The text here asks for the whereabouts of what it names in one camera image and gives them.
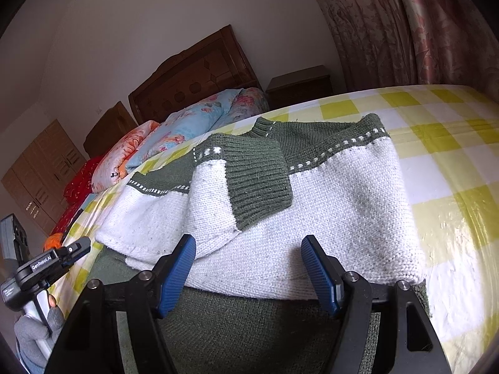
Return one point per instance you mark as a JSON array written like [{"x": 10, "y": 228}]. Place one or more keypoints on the yellow checked bed sheet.
[{"x": 448, "y": 144}]

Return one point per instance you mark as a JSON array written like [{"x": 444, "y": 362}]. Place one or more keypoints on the light wooden wardrobe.
[{"x": 43, "y": 171}]

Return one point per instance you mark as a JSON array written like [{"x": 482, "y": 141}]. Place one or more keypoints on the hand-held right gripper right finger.
[{"x": 317, "y": 272}]

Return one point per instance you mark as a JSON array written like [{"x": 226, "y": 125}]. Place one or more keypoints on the pink floral pillow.
[{"x": 251, "y": 105}]

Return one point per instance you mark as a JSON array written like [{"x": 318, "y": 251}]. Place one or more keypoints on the large carved wooden headboard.
[{"x": 195, "y": 74}]

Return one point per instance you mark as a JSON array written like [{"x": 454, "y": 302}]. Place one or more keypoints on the orange floral pillow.
[{"x": 117, "y": 159}]

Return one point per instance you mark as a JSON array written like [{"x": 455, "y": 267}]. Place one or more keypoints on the small orange object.
[{"x": 53, "y": 241}]

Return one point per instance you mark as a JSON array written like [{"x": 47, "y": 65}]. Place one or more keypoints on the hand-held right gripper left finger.
[{"x": 179, "y": 276}]

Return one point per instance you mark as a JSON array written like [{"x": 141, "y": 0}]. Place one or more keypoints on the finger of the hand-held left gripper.
[{"x": 78, "y": 249}]

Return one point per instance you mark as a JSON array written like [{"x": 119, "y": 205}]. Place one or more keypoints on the pink floral curtain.
[{"x": 390, "y": 27}]

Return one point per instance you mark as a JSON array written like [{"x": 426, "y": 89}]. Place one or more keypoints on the green and white knit sweater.
[{"x": 331, "y": 210}]

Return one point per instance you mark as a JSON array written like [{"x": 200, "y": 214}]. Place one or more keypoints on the dark wooden nightstand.
[{"x": 300, "y": 85}]

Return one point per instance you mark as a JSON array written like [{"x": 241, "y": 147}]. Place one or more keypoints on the person's left hand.
[{"x": 43, "y": 327}]

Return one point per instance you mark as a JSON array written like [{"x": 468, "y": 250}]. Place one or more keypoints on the blue floral quilt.
[{"x": 183, "y": 124}]

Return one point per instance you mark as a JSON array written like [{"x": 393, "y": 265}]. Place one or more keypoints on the small wooden headboard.
[{"x": 109, "y": 128}]

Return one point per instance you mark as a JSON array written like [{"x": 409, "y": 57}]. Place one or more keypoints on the red patterned cloth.
[{"x": 78, "y": 187}]

